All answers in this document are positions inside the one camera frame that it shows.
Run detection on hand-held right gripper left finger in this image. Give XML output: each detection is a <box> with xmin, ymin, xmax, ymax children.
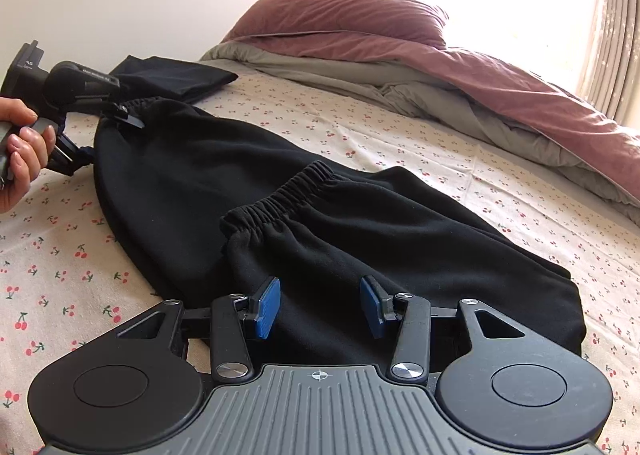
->
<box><xmin>116</xmin><ymin>276</ymin><xmax>282</xmax><ymax>383</ymax></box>

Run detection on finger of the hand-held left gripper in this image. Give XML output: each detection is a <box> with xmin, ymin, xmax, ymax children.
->
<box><xmin>50</xmin><ymin>131</ymin><xmax>97</xmax><ymax>177</ymax></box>
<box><xmin>100</xmin><ymin>102</ymin><xmax>147</xmax><ymax>130</ymax></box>

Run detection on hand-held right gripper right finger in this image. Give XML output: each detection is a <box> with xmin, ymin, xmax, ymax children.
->
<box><xmin>360</xmin><ymin>275</ymin><xmax>526</xmax><ymax>380</ymax></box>

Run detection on black fleece pants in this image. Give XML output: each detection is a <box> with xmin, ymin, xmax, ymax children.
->
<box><xmin>92</xmin><ymin>97</ymin><xmax>587</xmax><ymax>358</ymax></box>

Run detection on person's left hand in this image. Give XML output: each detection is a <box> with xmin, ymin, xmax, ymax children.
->
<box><xmin>0</xmin><ymin>97</ymin><xmax>57</xmax><ymax>213</ymax></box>

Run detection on folded black smooth garment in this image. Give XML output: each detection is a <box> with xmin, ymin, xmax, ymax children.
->
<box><xmin>107</xmin><ymin>55</ymin><xmax>239</xmax><ymax>103</ymax></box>

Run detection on cherry print bed sheet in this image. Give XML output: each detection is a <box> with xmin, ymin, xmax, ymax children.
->
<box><xmin>0</xmin><ymin>57</ymin><xmax>640</xmax><ymax>455</ymax></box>

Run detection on pink and grey duvet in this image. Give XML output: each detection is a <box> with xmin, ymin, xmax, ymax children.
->
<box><xmin>200</xmin><ymin>0</ymin><xmax>640</xmax><ymax>223</ymax></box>

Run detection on grey patterned curtain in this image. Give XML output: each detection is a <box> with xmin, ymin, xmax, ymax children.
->
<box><xmin>575</xmin><ymin>0</ymin><xmax>640</xmax><ymax>128</ymax></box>

